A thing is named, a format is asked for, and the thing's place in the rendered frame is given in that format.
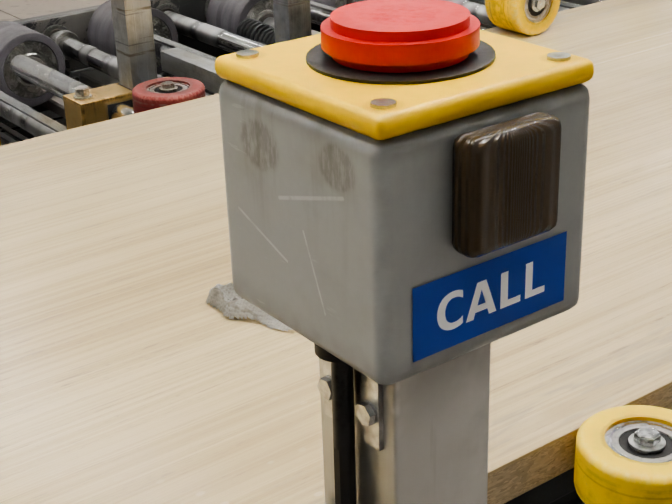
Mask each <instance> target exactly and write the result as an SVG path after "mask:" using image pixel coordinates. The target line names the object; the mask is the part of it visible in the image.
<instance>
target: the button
mask: <svg viewBox="0 0 672 504"><path fill-rule="evenodd" d="M320 29H321V48H322V50H323V51H324V52H325V53H326V54H328V55H330V56H331V57H332V58H333V60H334V61H335V62H337V63H339V64H341V65H343V66H346V67H349V68H353V69H358V70H364V71H371V72H384V73H409V72H421V71H430V70H436V69H441V68H445V67H449V66H452V65H455V64H458V63H460V62H462V61H464V60H465V59H466V58H467V57H468V56H469V54H470V53H472V52H473V51H475V50H476V49H477V48H478V47H479V45H480V21H479V20H478V19H477V18H476V17H475V16H473V15H471V14H470V11H469V10H468V9H467V8H465V7H464V6H462V5H459V4H456V3H453V2H448V1H443V0H367V1H361V2H356V3H352V4H348V5H345V6H342V7H340V8H337V9H336V10H334V11H333V12H332V13H331V14H330V17H329V18H327V19H325V20H324V21H323V22H322V23H321V27H320Z"/></svg>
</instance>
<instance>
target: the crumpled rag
mask: <svg viewBox="0 0 672 504"><path fill-rule="evenodd" d="M206 302H207V303H206ZM206 302H205V303H206V304H208V303H210V306H212V305H213V306H212V308H214V307H216V309H218V308H219V310H220V311H222V312H223V313H224V314H223V313H222V314H223V316H224V317H225V316H226V315H227V317H228V316H229V319H234V316H235V317H236V318H237V319H238V320H239V317H240V318H241V319H243V317H244V318H245V319H246V318H247V317H248V318H250V319H252V320H256V319H257V320H256V321H259V320H260V321H261V322H260V321H259V322H260V323H262V324H263V325H264V324H266V325H267V326H268V327H267V326H266V325H265V326H266V327H267V328H269V327H270V329H273V328H275V329H279V330H282V331H284V330H285V331H287V332H288V330H293V329H291V328H289V327H288V326H286V325H285V324H283V323H281V322H280V321H278V320H277V319H275V318H274V317H272V316H270V315H269V314H267V313H266V312H264V311H262V310H261V309H259V308H258V307H256V306H255V305H253V304H251V303H250V302H248V301H247V300H245V299H243V298H242V297H240V296H239V295H237V293H236V292H235V290H234V287H233V283H228V284H226V285H221V284H217V285H216V286H214V287H213V288H211V289H210V291H209V294H208V297H207V299H206Z"/></svg>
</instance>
